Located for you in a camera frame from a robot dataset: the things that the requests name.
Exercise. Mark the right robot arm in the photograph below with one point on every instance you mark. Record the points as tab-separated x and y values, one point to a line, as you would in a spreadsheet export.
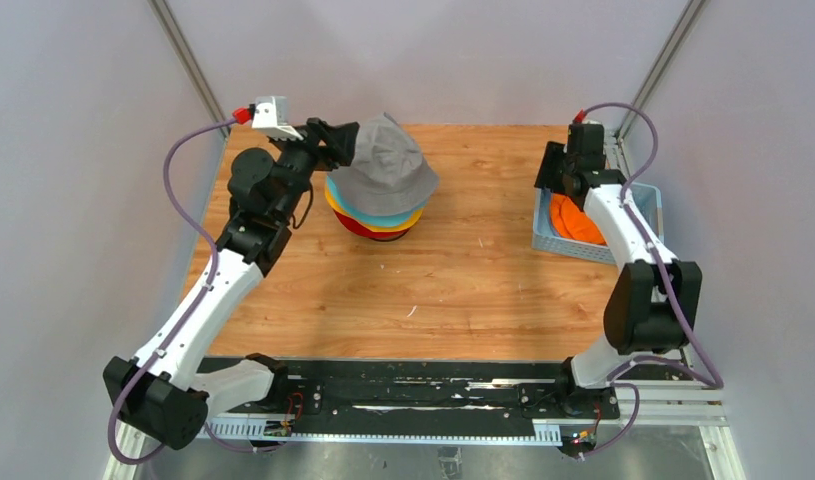
651	310

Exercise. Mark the orange hat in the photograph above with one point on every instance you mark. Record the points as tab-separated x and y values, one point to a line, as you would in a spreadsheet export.
571	223

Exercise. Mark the light blue bucket hat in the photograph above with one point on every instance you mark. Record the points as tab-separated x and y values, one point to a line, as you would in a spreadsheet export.
366	217

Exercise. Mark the grey hat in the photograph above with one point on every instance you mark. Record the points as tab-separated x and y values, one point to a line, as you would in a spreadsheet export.
389	174

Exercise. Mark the light blue plastic basket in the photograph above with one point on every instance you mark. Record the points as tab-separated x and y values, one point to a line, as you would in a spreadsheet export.
546	239

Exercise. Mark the aluminium frame rail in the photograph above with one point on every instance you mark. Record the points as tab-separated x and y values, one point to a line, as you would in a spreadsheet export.
654	424

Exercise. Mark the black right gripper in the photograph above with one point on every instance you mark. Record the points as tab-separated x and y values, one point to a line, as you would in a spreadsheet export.
553	155

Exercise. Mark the yellow bucket hat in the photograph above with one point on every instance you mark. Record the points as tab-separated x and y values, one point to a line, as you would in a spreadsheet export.
379	225

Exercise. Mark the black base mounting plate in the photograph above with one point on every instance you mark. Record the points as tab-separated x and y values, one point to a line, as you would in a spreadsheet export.
402	400

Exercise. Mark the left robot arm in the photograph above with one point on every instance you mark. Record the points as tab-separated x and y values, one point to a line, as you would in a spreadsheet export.
160	390

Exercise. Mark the red bucket hat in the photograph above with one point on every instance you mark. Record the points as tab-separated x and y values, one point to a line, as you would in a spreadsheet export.
356	228

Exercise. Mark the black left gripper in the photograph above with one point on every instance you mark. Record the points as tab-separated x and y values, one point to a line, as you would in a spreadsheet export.
336	148

